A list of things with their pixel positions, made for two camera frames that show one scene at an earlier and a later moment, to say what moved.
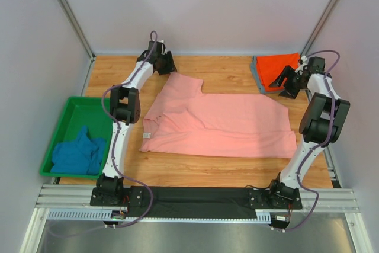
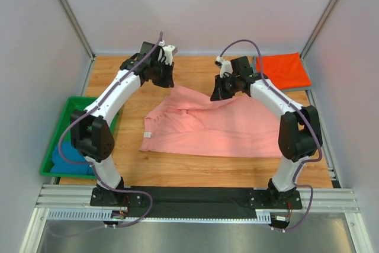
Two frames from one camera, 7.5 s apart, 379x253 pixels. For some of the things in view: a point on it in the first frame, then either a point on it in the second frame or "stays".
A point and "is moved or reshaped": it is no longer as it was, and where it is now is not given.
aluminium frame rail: [78, 197] stays
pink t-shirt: [179, 119] is moved or reshaped
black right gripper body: [289, 80] → [220, 89]
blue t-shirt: [83, 156] stays
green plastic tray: [79, 112] stays
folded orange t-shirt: [270, 67] stays
